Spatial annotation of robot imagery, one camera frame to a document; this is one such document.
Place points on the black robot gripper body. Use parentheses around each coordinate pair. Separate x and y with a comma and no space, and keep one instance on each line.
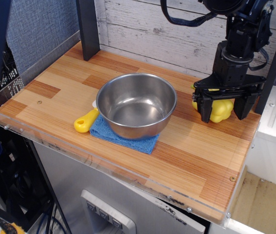
(229,78)

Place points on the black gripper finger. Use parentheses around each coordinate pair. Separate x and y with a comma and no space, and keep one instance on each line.
(205,108)
(243,105)

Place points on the yellow bell pepper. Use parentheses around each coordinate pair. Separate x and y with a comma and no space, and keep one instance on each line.
(221,108)

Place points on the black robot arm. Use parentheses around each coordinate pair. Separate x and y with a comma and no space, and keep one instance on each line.
(247,32)

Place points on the clear acrylic table guard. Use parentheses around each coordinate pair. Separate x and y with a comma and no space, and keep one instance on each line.
(193,165)

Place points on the stainless steel bowl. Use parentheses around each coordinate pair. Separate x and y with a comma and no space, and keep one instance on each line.
(136,106)

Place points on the blue folded cloth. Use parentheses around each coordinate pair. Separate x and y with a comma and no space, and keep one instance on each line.
(101,130)

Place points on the silver cabinet with buttons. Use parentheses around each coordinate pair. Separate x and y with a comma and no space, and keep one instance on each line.
(69,177)

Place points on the yellow handled knife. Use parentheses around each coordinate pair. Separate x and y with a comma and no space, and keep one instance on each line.
(84,123)

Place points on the dark left frame post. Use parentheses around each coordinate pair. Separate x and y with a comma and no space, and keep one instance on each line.
(88,28)

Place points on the black crate with cables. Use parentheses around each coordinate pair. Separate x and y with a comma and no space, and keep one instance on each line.
(9,70)

